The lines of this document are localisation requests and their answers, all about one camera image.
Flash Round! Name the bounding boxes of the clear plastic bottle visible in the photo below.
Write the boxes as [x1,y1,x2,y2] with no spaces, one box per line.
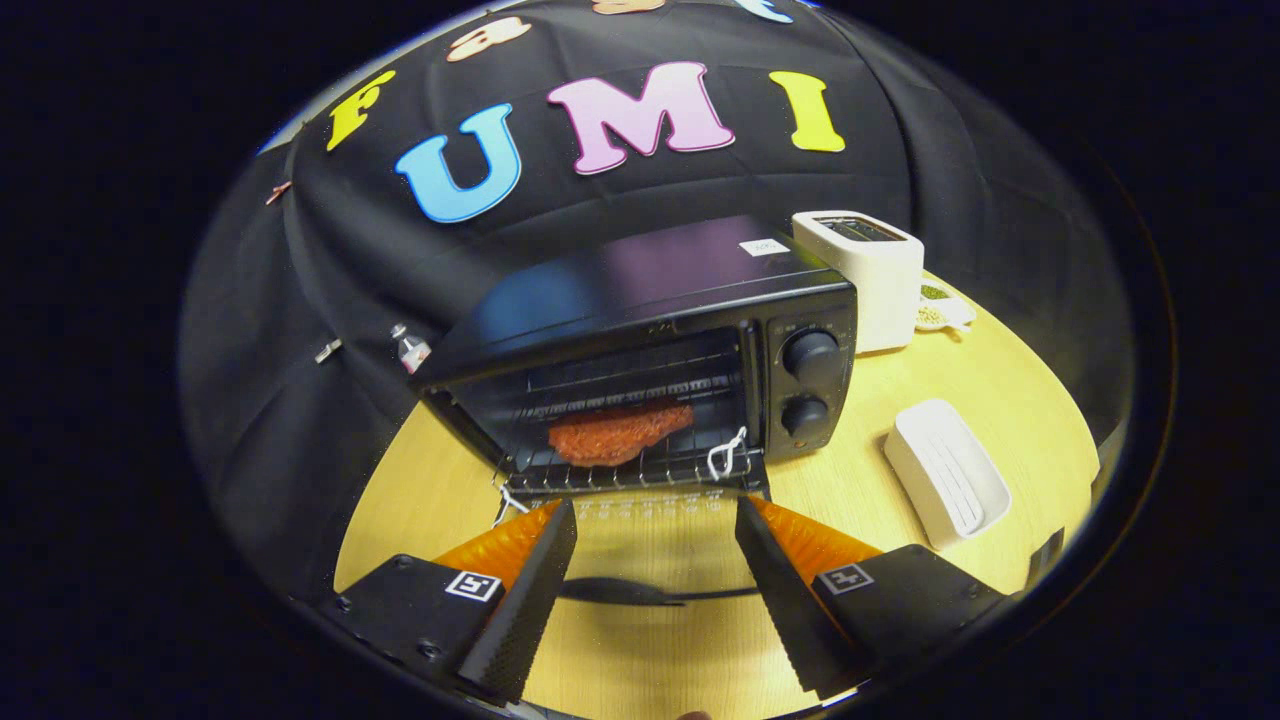
[390,322,433,375]

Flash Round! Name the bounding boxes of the small white dish with beans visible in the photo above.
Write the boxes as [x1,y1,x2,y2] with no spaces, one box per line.
[915,283,976,333]

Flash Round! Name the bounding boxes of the white ribbed tray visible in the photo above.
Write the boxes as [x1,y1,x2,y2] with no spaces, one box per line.
[884,399,1013,551]

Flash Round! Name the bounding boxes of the white bread toaster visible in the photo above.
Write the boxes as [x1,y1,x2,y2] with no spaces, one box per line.
[792,210,925,353]

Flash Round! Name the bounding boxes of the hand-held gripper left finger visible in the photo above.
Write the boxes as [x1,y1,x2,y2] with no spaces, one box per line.
[322,498,579,706]

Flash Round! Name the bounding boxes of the red meat slice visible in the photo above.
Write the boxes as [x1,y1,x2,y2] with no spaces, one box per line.
[547,402,695,468]

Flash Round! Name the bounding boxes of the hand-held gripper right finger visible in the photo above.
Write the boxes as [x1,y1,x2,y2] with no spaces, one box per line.
[735,495,1006,701]

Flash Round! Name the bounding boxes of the black toaster oven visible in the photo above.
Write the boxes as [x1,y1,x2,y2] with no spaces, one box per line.
[412,215,859,608]

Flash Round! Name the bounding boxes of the white string loop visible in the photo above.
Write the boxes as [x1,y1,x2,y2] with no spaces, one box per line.
[490,480,531,528]
[707,427,748,481]

